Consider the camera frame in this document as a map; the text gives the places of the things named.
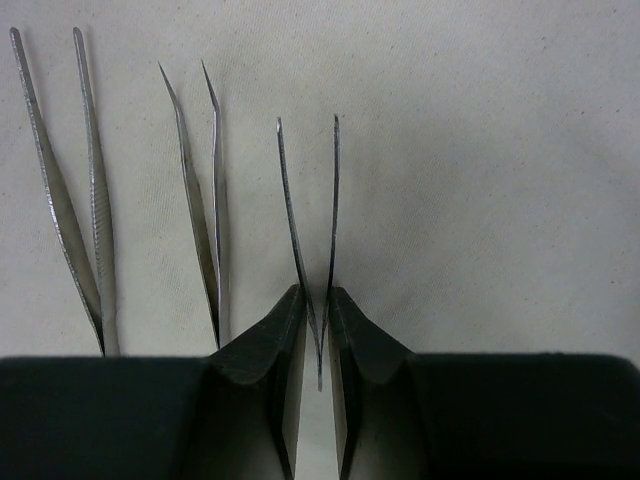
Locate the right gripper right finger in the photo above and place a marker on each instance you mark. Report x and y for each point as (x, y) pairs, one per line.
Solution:
(406, 415)

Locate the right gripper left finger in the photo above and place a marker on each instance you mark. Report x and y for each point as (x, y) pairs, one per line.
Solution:
(230, 415)

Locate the curved tip steel tweezers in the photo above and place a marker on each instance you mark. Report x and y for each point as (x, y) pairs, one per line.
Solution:
(209, 221)

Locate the fine point steel tweezers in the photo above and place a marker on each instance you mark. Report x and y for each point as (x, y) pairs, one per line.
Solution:
(318, 325)

